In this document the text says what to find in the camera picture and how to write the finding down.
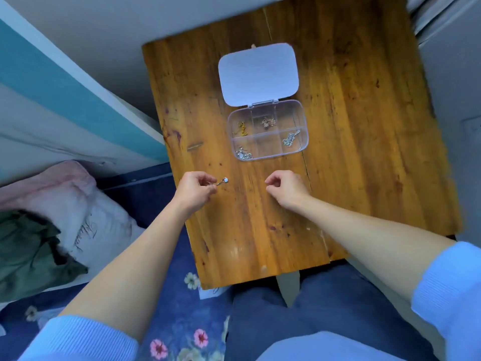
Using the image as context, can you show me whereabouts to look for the person's right hand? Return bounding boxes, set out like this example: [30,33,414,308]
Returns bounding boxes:
[265,170,311,213]

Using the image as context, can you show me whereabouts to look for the person's left hand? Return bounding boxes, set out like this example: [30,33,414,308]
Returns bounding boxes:
[174,171,218,222]

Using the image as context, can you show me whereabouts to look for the person's right forearm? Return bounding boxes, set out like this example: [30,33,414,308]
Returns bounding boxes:
[295,192,457,303]

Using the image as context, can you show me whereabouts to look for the person's left forearm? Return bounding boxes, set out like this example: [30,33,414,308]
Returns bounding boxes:
[58,201,191,342]

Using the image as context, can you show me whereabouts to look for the white table leg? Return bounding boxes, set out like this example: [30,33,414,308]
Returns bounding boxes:
[276,270,301,309]

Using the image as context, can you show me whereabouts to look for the white paper scrap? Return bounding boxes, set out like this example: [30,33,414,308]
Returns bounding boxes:
[198,286,227,301]

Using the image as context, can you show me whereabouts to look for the white and pink pillow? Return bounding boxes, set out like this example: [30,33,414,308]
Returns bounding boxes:
[0,160,146,294]

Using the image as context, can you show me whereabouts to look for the clear plastic compartment box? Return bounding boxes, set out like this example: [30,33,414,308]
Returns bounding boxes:
[218,43,310,161]

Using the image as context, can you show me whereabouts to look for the blue jeans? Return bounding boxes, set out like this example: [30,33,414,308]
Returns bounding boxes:
[224,261,441,361]

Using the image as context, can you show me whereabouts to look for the blue floral bedsheet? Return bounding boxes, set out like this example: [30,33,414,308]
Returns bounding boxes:
[0,162,234,361]

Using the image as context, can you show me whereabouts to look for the dark green cloth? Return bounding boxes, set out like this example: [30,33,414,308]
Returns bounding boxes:
[0,209,89,303]

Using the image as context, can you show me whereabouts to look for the light blue sweater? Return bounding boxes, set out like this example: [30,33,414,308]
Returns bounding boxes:
[17,241,481,361]

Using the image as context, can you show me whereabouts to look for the silver chain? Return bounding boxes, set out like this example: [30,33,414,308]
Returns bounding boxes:
[282,129,301,148]

